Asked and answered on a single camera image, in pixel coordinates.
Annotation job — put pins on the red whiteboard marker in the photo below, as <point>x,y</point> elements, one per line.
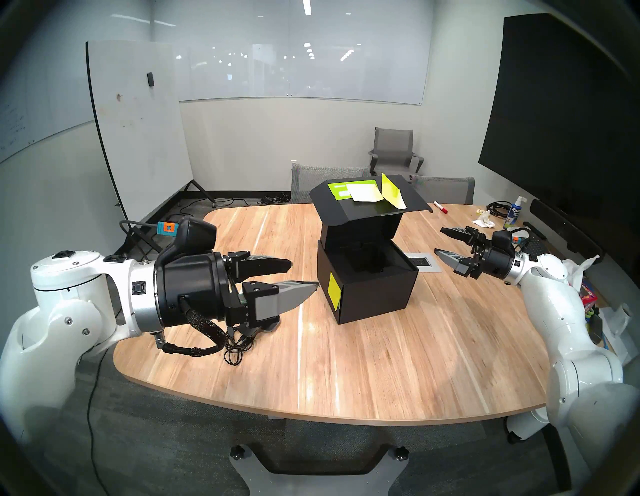
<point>440,207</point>

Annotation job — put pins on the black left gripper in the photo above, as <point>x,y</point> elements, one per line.
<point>190,290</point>

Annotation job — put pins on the black video conference bar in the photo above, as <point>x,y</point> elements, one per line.
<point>565,230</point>

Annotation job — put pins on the black keyboard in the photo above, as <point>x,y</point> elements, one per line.
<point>537,246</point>

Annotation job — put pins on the black computer mouse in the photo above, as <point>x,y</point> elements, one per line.
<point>270,326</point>

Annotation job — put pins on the colourful floral tissue box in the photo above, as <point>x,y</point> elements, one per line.
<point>582,272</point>

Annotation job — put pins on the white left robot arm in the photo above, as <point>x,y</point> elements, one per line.
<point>65,320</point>

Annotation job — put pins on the silver table power grommet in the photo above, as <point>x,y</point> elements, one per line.
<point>427,262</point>

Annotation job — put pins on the mobile whiteboard on stand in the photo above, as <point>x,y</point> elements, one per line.
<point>140,140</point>

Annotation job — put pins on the crumpled white tissue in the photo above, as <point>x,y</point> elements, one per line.
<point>522,231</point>
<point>484,221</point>

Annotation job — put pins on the yellow-green sticky note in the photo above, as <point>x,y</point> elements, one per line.
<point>334,297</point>
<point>392,195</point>

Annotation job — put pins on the whiteboard cleaner spray bottle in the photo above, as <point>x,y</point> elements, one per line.
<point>514,215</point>

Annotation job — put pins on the black cardboard box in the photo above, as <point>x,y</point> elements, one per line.
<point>380,295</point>

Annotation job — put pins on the large black wall display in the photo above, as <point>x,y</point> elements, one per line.
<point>560,125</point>

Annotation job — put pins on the wall whiteboard with writing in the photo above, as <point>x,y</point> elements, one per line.
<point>45,95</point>

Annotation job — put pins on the glass wall whiteboard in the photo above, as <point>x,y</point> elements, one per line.
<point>310,70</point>

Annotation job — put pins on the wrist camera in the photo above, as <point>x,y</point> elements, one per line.
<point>505,240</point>
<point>192,235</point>

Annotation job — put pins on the grey office chair with armrests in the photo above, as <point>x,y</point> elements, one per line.
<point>395,150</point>

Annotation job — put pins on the grey mesh office chair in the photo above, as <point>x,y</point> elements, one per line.
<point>450,190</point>
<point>305,182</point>

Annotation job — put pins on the white mug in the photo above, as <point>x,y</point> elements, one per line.
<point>624,320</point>

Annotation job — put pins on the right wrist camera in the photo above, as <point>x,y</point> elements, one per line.
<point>505,240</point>

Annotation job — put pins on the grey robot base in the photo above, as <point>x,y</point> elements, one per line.
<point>320,480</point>

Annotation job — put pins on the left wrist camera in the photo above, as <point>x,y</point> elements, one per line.
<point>192,235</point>

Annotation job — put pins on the green highlighter marker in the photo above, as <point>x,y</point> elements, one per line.
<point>591,314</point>

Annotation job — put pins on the dark whiteboard eraser block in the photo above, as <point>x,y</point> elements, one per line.
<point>597,330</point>

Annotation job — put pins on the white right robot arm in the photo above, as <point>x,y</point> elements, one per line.
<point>560,310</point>

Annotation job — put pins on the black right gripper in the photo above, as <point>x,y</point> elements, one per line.
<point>492,257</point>

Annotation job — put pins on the white paper sheets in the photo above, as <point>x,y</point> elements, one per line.
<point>625,347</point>

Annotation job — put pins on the pale yellow sticky note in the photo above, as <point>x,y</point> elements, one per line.
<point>365,193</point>

